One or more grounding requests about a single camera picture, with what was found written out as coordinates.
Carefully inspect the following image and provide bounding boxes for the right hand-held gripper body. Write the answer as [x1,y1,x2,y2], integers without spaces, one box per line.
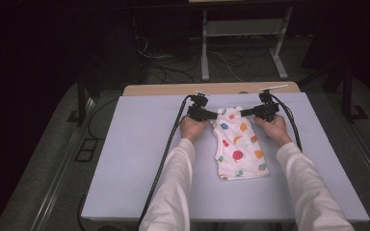
[253,84,289,123]

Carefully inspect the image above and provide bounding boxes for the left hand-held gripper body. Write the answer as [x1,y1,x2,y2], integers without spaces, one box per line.
[187,90,210,122]

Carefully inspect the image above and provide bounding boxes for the white fruit print shorts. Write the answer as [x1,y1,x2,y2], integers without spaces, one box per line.
[209,105,271,181]

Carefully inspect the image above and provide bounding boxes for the person's left hand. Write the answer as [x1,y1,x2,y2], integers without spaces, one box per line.
[178,115,212,144]

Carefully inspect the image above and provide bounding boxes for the person's right hand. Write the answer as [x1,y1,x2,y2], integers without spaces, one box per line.
[253,114,294,149]

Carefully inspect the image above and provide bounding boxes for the black metal stand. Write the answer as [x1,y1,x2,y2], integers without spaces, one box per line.
[340,62,370,123]
[66,75,102,127]

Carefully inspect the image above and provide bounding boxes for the right hand-held gripper black cable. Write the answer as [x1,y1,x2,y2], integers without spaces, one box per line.
[269,93,304,153]

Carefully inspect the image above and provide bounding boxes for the hand-held gripper black cable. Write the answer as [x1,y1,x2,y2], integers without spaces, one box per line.
[137,94,194,229]
[269,93,304,153]

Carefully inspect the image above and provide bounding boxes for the black floor cable bundle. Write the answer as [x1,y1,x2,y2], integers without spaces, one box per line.
[134,34,198,85]

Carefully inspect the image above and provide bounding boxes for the left hand-held gripper black cable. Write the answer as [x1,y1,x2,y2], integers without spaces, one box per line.
[137,94,194,229]

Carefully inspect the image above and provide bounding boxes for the white floor cable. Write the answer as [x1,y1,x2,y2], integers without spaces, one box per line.
[209,50,245,83]

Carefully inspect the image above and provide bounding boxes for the white metal desk frame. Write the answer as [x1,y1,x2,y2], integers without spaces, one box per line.
[200,5,294,83]

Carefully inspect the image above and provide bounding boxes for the thin black floor cable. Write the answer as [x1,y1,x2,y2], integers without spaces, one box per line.
[87,97,119,141]

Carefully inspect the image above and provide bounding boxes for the metal floor rail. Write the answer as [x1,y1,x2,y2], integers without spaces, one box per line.
[30,95,97,231]

